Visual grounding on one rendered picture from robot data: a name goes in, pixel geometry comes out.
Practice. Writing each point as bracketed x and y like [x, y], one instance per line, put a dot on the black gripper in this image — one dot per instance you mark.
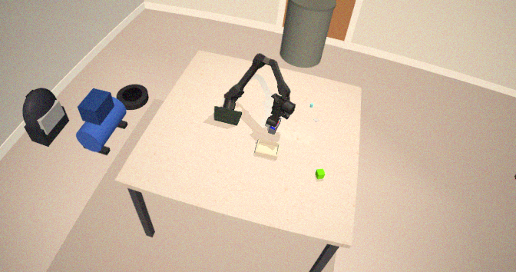
[273, 119]

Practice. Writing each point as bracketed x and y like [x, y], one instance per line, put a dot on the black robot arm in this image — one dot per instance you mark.
[283, 102]

